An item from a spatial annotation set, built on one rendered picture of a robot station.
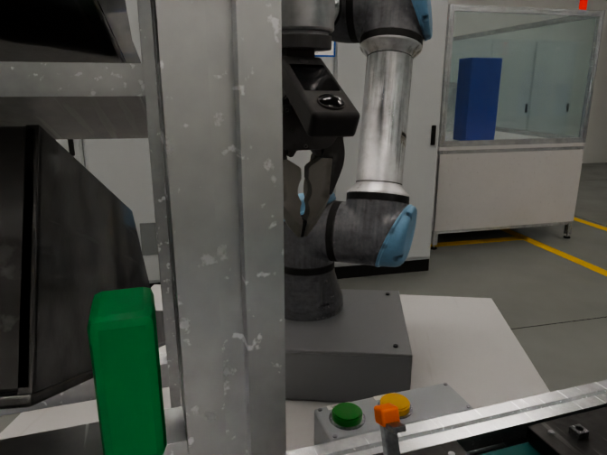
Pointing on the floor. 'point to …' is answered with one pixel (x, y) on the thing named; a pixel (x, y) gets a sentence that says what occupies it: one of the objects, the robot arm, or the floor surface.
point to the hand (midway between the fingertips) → (303, 227)
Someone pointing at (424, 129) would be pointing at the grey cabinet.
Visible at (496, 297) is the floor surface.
